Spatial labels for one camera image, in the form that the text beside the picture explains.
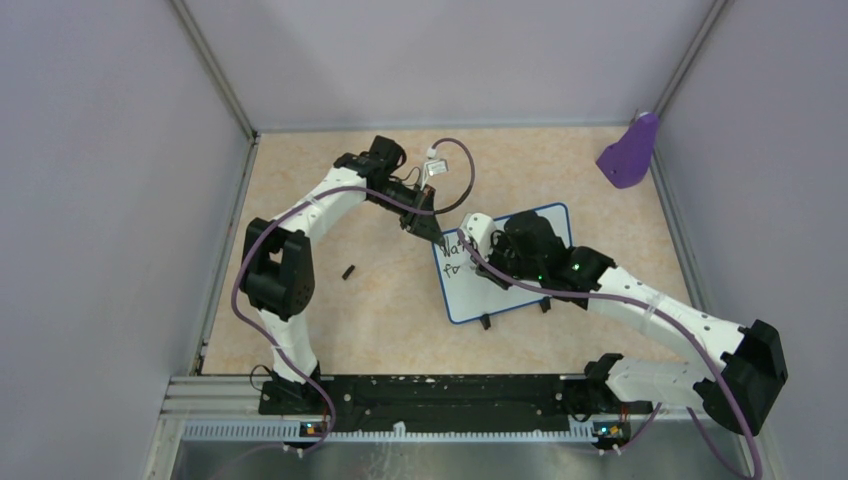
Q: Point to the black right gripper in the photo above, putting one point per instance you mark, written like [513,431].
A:
[498,241]

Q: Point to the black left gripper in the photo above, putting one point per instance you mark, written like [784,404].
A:
[423,224]

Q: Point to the blue framed whiteboard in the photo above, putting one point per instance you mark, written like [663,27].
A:
[467,296]

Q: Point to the black marker cap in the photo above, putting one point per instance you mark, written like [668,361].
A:
[348,272]

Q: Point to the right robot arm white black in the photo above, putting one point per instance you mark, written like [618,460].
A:
[733,372]

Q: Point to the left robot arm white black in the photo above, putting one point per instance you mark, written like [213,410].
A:
[278,275]

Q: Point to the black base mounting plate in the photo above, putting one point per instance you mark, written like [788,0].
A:
[520,403]

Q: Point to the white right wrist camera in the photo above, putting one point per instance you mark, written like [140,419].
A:
[478,229]

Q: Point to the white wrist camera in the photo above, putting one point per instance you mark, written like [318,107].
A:
[433,166]
[478,229]

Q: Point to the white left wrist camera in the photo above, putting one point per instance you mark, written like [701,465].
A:
[433,166]

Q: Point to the white slotted cable duct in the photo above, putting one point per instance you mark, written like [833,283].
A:
[289,431]

